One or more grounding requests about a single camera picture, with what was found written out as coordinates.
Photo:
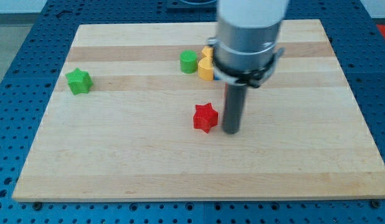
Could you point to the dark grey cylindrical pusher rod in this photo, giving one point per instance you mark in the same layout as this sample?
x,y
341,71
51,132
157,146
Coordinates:
x,y
233,108

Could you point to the red star block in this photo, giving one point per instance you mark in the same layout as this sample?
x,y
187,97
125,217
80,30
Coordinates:
x,y
205,117

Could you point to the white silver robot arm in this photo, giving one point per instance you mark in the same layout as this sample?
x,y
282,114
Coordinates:
x,y
244,53

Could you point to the green star block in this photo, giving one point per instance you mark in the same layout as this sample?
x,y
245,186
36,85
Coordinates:
x,y
79,81

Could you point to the yellow rounded block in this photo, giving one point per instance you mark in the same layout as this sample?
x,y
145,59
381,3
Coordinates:
x,y
205,69

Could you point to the yellow block behind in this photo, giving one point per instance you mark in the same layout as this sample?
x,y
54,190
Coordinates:
x,y
207,51

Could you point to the green cylinder block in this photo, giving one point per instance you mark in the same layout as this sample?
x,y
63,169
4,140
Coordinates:
x,y
188,61

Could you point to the wooden board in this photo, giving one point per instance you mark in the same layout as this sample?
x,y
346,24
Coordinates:
x,y
131,138

